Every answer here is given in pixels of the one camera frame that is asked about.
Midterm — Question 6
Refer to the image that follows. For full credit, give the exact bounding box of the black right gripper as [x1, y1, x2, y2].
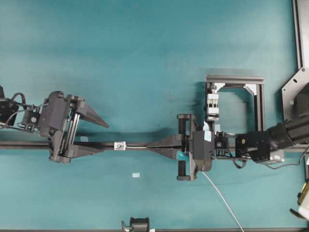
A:
[146, 114, 215, 181]

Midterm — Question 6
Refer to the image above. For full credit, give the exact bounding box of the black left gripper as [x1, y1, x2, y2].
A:
[37, 91, 113, 163]

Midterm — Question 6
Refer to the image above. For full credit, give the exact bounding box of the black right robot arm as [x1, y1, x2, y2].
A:
[146, 114, 309, 181]

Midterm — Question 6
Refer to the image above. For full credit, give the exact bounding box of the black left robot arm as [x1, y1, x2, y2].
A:
[0, 91, 109, 163]

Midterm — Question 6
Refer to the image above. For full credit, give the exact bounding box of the small white tape patch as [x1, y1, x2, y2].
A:
[132, 173, 140, 178]

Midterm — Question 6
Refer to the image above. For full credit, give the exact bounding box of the white clamp block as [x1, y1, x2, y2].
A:
[206, 94, 219, 121]

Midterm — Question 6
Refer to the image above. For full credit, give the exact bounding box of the black clip at bottom edge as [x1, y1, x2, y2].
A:
[121, 217, 150, 232]

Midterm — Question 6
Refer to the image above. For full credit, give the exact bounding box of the yellow black device right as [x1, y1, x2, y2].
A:
[290, 179, 309, 220]

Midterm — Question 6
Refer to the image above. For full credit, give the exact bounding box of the long black aluminium rail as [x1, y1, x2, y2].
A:
[0, 140, 309, 153]

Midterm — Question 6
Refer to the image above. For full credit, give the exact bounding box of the black square aluminium frame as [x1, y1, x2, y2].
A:
[204, 74, 266, 131]

